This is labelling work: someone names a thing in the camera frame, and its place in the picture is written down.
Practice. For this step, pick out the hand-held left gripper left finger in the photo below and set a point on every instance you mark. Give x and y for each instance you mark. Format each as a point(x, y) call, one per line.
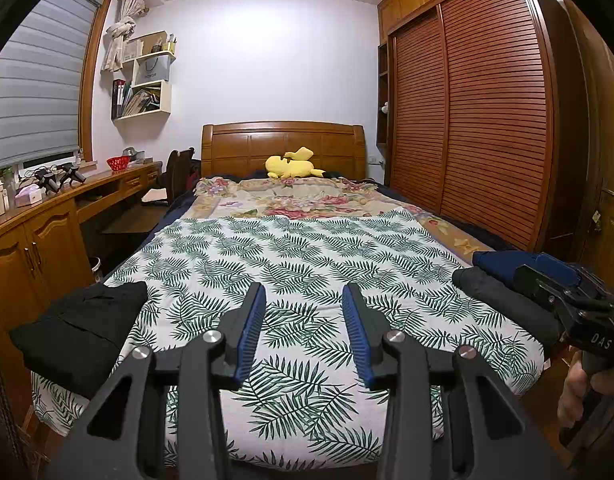
point(249, 335)

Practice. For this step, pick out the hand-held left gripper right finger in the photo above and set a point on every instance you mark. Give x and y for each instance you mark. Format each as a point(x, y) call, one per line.
point(359, 340)

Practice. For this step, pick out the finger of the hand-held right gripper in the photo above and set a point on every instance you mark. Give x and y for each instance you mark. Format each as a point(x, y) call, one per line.
point(534, 285)
point(554, 269)

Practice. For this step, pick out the black coat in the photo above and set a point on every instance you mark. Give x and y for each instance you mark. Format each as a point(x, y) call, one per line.
point(77, 330)

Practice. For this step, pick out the person's right hand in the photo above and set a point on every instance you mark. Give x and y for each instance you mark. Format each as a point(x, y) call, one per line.
point(572, 395)

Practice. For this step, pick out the folded dark grey garment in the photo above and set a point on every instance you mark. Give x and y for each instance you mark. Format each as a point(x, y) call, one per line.
point(502, 300)

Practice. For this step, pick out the folded navy garment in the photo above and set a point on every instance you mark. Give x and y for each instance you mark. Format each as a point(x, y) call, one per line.
point(497, 262)

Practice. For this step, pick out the leaf print bed sheet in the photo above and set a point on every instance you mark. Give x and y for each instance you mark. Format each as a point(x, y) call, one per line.
point(287, 260)

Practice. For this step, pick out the dark wooden door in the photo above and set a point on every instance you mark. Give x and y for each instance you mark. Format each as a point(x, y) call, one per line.
point(592, 160)

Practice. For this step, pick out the floral blanket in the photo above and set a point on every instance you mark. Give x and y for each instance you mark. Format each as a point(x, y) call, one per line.
point(307, 200)

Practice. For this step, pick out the white paper sheet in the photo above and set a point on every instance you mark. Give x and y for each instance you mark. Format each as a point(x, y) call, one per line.
point(154, 196)

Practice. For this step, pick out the wooden louvered wardrobe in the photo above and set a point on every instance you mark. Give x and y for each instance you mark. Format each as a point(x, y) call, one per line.
point(487, 110)

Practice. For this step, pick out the yellow plush toy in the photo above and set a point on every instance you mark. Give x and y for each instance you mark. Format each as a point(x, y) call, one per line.
point(287, 165)

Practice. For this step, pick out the dark wooden chair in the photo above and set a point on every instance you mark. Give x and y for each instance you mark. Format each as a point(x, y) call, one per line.
point(179, 170)

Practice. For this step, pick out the wooden headboard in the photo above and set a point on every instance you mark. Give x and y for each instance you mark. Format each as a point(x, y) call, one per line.
point(237, 150)

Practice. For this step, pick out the grey metal pot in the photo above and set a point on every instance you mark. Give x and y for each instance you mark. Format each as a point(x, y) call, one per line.
point(133, 153)

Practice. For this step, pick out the red basket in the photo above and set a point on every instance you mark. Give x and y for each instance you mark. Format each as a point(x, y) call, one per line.
point(118, 162)

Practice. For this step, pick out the wooden desk cabinet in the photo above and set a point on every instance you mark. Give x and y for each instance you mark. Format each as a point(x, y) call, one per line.
point(52, 240)

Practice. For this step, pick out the black handheld gadget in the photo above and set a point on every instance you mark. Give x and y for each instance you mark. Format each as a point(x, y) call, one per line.
point(48, 182)
point(72, 172)

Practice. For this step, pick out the row of books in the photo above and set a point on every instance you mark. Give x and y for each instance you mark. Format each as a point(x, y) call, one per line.
point(139, 102)

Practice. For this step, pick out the pink tissue box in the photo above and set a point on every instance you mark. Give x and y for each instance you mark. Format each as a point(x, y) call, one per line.
point(28, 195)

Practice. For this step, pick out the black binder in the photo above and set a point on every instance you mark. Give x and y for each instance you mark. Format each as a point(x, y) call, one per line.
point(118, 99)

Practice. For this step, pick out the green bottle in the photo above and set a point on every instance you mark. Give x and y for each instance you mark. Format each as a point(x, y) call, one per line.
point(10, 187)

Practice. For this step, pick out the grey paper bag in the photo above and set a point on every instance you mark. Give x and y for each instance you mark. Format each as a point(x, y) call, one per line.
point(151, 69)

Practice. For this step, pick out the tied cream curtain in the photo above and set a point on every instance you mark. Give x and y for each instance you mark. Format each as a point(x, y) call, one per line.
point(119, 35)

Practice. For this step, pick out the grey window blind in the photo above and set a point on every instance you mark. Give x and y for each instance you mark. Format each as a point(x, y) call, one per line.
point(32, 85)

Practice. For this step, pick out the white wall shelf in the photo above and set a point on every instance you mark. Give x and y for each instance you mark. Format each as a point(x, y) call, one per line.
point(165, 95)

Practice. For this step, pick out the wooden window frame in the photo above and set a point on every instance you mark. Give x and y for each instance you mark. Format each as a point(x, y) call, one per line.
point(89, 85)

